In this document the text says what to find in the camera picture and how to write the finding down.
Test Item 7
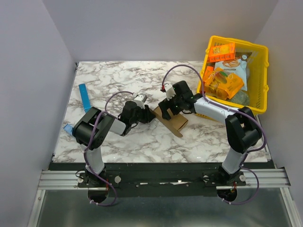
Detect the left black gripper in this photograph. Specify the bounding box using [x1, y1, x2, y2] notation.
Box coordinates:
[130, 103, 156, 125]

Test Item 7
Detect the brown cardboard box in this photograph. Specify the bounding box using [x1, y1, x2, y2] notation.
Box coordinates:
[153, 107, 188, 138]

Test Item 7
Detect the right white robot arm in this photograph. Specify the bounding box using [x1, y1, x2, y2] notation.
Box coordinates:
[159, 80, 262, 185]

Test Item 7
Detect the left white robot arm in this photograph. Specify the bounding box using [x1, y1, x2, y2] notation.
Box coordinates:
[72, 101, 155, 187]

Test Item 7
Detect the long blue box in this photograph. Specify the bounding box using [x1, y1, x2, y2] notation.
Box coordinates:
[79, 83, 91, 113]

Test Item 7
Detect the orange snack box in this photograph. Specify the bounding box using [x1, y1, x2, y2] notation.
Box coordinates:
[208, 43, 236, 62]

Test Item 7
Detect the small blue box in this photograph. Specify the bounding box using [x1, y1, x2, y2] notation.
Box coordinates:
[63, 124, 73, 136]

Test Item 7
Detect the orange mango snack bag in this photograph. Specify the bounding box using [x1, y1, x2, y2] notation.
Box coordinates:
[202, 67, 244, 100]

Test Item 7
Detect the small orange packet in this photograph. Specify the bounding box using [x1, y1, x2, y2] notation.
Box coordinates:
[203, 66, 214, 79]

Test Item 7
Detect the green textured pouch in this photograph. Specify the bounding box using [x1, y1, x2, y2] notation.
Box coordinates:
[228, 90, 250, 106]

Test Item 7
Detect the light blue snack bag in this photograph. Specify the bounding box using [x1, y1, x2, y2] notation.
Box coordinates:
[214, 58, 247, 91]

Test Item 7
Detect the yellow plastic basket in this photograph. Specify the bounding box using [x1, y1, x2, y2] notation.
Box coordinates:
[200, 35, 269, 116]

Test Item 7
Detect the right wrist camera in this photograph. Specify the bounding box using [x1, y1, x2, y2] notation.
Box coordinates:
[162, 83, 176, 100]

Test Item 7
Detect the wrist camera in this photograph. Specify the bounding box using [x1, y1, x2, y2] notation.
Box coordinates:
[162, 83, 176, 100]
[133, 94, 147, 109]

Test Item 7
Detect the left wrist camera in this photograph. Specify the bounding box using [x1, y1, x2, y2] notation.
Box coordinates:
[133, 94, 147, 109]

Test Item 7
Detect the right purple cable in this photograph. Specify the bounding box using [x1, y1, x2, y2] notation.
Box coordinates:
[160, 64, 267, 164]

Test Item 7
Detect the purple cable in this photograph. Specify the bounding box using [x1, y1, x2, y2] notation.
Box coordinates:
[160, 64, 267, 164]
[84, 91, 135, 175]

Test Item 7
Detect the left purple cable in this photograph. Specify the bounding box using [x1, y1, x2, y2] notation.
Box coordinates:
[84, 91, 135, 175]

